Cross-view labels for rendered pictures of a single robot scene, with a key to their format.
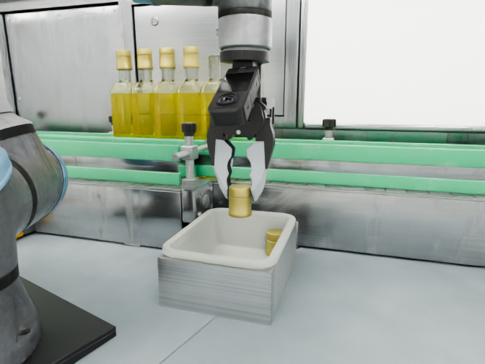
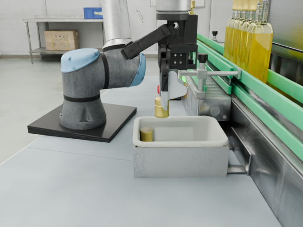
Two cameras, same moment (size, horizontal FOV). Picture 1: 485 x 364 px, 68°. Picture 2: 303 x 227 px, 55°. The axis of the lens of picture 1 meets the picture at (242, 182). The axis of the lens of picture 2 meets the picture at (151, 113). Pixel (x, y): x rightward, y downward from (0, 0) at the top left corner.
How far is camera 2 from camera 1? 0.68 m
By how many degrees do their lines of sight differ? 69
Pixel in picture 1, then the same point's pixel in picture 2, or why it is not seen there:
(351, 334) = (138, 206)
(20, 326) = (87, 119)
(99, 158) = not seen: hidden behind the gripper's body
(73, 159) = not seen: hidden behind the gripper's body
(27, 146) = (118, 54)
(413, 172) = not seen: outside the picture
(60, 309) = (114, 125)
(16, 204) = (91, 74)
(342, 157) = (283, 111)
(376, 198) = (284, 162)
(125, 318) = (121, 141)
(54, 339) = (95, 130)
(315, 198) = (259, 140)
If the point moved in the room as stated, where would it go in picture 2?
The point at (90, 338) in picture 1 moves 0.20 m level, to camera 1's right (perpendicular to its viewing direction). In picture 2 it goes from (98, 136) to (111, 170)
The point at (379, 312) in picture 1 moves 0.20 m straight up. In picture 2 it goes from (172, 220) to (175, 122)
